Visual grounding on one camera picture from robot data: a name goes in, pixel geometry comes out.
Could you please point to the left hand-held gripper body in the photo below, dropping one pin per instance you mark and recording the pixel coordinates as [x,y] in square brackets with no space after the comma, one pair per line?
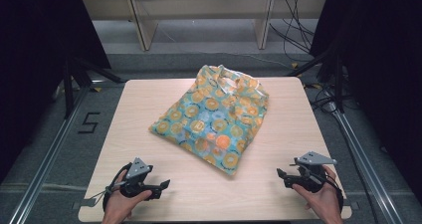
[137,171]

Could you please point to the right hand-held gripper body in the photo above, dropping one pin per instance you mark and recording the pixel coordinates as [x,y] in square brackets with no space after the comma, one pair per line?
[313,177]

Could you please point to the person's right hand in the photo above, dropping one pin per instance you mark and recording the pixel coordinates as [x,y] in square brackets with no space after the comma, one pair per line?
[325,204]

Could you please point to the person's left hand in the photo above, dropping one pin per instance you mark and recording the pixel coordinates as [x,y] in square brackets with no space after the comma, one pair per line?
[119,207]

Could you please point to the black metal stand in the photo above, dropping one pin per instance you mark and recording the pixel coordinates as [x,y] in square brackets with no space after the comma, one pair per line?
[338,84]
[69,88]

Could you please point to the black curtain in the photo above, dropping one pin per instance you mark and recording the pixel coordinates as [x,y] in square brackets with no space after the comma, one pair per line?
[381,68]
[36,51]

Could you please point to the white shelf unit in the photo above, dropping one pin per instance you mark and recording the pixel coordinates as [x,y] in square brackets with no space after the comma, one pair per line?
[199,5]

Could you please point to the aluminium floor rail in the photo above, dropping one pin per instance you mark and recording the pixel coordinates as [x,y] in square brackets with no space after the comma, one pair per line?
[361,157]
[46,164]

